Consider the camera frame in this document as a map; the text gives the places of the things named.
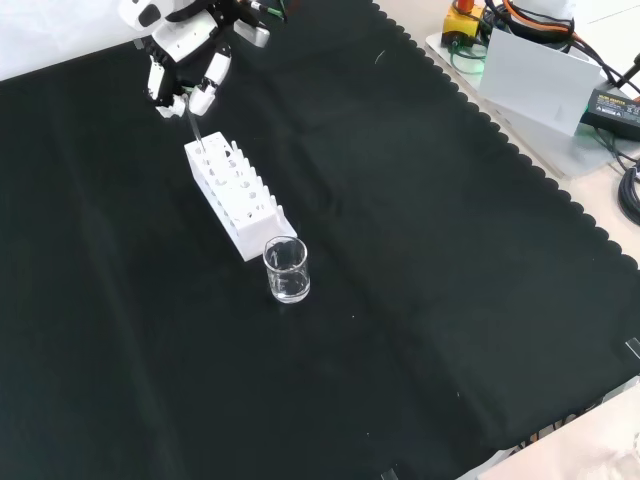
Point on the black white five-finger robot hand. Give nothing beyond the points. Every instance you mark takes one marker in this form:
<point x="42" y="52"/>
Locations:
<point x="186" y="40"/>

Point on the pale white board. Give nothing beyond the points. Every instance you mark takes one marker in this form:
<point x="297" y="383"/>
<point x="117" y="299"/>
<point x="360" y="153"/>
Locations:
<point x="535" y="82"/>

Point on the clear glass rod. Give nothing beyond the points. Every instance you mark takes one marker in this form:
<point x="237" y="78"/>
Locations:
<point x="195" y="131"/>

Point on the grey metal base plate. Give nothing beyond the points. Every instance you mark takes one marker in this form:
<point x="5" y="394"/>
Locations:
<point x="560" y="150"/>

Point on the black power adapter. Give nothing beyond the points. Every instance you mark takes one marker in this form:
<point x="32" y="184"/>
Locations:
<point x="612" y="106"/>

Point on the clear tape strip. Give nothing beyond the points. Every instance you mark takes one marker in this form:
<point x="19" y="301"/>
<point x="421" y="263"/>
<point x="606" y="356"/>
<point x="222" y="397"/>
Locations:
<point x="389" y="474"/>
<point x="633" y="348"/>

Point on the small clear glass beaker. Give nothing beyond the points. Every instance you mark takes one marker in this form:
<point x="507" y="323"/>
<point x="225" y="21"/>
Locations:
<point x="286" y="280"/>

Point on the yellow stop button box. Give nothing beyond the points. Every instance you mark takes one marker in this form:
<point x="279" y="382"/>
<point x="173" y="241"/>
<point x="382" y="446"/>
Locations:
<point x="459" y="24"/>

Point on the white test tube rack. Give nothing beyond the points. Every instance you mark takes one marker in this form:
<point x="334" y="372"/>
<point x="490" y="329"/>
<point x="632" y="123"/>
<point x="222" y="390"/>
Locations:
<point x="252" y="225"/>

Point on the black scalloped bench cloth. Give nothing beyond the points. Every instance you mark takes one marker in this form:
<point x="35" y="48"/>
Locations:
<point x="410" y="260"/>

